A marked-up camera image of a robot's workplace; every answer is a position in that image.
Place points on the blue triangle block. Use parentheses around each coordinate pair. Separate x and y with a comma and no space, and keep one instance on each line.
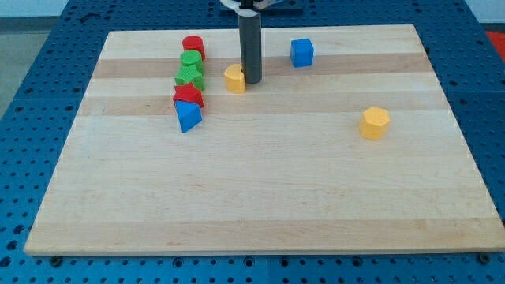
(189,115)

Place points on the yellow hexagon block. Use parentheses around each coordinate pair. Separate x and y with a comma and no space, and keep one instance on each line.
(374,123)

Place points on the yellow half-circle block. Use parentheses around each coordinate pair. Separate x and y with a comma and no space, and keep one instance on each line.
(234,79)

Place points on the red star block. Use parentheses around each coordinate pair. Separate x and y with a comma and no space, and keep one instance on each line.
(188,93)

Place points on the green star block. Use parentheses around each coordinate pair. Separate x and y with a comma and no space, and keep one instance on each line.
(189,74)

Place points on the wooden board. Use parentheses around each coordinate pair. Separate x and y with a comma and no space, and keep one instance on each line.
(281,169)

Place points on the blue cube block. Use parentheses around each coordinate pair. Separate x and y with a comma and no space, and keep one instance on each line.
(301,52)

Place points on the green cylinder block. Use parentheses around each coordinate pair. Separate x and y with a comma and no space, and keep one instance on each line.
(192,57)

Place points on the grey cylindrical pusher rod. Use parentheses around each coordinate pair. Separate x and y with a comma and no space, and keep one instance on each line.
(249,24)

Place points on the red cylinder block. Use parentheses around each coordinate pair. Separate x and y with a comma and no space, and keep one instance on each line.
(194,42)

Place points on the white robot tool flange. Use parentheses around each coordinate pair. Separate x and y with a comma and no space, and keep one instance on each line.
(248,8)

